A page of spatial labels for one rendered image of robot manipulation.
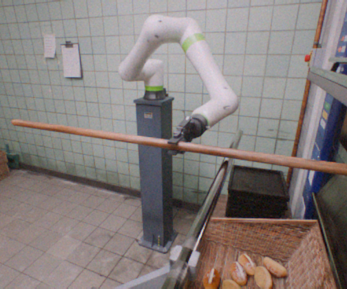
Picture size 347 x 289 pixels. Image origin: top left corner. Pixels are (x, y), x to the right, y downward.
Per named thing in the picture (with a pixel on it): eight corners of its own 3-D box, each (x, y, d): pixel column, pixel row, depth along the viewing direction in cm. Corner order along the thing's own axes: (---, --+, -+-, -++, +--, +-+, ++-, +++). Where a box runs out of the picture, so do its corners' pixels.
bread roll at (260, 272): (258, 292, 90) (268, 298, 92) (271, 282, 89) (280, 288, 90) (250, 270, 100) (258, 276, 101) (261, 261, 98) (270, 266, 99)
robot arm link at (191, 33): (166, 31, 117) (175, 9, 107) (186, 33, 123) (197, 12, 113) (180, 59, 112) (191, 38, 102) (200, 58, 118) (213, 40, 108)
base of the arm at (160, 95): (157, 93, 174) (156, 85, 172) (175, 95, 169) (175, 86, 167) (138, 99, 152) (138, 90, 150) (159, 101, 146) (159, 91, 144)
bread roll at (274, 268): (286, 268, 95) (281, 281, 93) (288, 271, 99) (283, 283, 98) (264, 254, 101) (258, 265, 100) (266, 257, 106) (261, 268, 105)
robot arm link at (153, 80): (137, 89, 154) (135, 58, 147) (158, 87, 162) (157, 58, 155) (146, 91, 144) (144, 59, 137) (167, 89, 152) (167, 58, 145)
